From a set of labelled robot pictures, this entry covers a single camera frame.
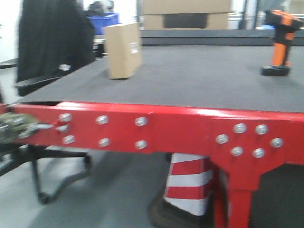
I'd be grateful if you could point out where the small brown cardboard package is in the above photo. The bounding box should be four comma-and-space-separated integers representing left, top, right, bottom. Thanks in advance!
104, 22, 142, 79

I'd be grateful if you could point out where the black bag in crate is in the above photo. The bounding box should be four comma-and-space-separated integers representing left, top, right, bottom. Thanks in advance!
87, 0, 114, 16

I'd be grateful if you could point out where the metal clamp on frame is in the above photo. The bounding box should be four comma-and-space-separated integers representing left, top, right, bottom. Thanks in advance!
0, 112, 53, 144

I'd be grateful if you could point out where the black office chair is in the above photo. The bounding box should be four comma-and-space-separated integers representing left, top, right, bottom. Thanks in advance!
0, 75, 92, 205

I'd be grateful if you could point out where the black jacket on chair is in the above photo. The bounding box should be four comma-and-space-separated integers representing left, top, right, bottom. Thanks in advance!
16, 0, 95, 82

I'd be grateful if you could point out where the large cardboard box with window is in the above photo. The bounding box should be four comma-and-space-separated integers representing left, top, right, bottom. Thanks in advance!
143, 0, 231, 30

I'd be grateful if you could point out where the grey felt table mat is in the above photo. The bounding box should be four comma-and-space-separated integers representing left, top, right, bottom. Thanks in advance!
21, 46, 304, 112

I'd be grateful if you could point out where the red metal table frame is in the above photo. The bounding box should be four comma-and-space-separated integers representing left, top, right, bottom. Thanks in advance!
0, 102, 304, 228

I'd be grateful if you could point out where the red white traffic cone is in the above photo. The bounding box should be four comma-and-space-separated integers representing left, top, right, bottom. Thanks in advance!
148, 153, 214, 228

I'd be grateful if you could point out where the orange black barcode scanner gun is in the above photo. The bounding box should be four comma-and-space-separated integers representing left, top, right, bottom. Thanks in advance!
261, 9, 304, 76

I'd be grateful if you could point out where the blue plastic crate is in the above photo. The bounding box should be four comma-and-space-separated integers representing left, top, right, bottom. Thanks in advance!
88, 12, 120, 35

